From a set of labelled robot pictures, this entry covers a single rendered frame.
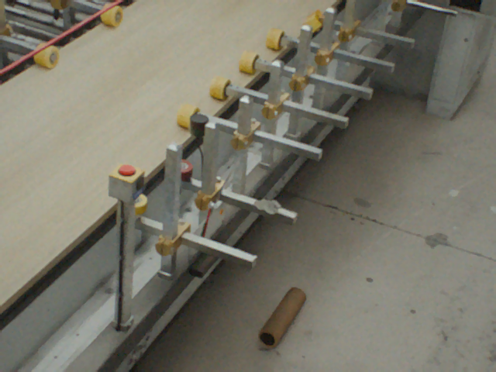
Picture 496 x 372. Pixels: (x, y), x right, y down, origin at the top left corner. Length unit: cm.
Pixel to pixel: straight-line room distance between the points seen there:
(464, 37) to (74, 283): 303
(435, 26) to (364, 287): 185
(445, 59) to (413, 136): 44
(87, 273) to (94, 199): 22
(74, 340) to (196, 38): 157
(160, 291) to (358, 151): 239
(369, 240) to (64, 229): 196
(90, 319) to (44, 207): 36
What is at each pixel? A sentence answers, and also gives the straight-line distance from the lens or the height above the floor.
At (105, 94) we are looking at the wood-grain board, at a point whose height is 90.
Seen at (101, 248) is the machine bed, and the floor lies 76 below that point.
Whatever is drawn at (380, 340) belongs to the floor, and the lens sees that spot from 405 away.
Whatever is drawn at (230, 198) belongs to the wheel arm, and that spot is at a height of 86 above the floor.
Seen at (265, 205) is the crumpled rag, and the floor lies 87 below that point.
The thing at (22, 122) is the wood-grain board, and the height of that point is 90.
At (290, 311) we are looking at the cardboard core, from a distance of 399.
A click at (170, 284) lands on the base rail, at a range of 306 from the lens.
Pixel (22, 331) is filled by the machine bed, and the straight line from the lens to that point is 287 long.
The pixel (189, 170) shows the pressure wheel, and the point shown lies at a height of 91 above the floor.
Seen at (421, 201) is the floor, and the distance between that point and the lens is 491.
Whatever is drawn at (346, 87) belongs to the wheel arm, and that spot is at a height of 96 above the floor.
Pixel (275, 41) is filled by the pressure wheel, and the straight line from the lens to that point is 402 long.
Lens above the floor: 262
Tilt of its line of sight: 33 degrees down
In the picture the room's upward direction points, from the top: 6 degrees clockwise
